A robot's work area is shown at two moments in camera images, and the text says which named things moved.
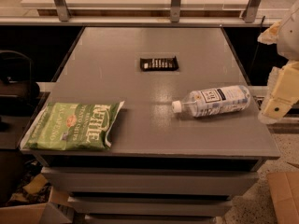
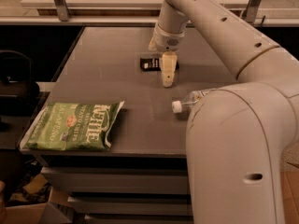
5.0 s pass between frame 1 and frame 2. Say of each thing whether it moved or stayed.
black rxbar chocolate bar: stayed
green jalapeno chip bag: stayed
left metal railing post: stayed
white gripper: moved
